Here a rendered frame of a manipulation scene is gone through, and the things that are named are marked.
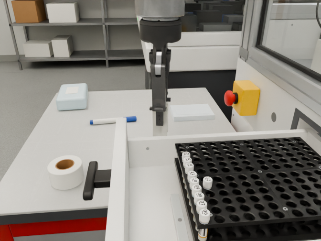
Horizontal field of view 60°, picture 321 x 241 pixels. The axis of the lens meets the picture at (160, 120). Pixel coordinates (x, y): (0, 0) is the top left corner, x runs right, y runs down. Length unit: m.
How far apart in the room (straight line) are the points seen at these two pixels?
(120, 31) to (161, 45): 4.04
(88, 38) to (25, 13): 0.92
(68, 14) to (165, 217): 3.81
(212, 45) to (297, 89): 0.65
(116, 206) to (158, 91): 0.25
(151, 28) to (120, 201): 0.29
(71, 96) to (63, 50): 3.32
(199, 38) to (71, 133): 0.63
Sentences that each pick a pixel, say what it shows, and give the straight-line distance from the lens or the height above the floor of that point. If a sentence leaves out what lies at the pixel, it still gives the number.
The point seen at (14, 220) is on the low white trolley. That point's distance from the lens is 0.62.
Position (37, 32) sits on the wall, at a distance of 4.75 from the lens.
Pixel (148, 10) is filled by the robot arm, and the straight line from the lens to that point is 0.48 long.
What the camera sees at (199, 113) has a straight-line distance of 0.87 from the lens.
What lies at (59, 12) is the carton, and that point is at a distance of 4.13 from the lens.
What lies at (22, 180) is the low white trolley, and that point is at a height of 0.76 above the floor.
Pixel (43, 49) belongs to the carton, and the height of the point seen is 0.26.
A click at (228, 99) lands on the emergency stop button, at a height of 0.88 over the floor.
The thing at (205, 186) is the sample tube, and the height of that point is 0.90.
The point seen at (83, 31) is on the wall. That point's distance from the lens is 4.59.
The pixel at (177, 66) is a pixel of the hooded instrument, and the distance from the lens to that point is 1.17.
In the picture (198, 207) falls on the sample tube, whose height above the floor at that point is 0.91.
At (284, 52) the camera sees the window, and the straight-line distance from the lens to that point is 0.66.
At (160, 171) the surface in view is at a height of 0.84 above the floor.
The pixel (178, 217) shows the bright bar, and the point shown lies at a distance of 0.42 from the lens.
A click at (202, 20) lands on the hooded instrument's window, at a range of 1.17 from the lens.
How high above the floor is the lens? 1.15
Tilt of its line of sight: 27 degrees down
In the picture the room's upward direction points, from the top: straight up
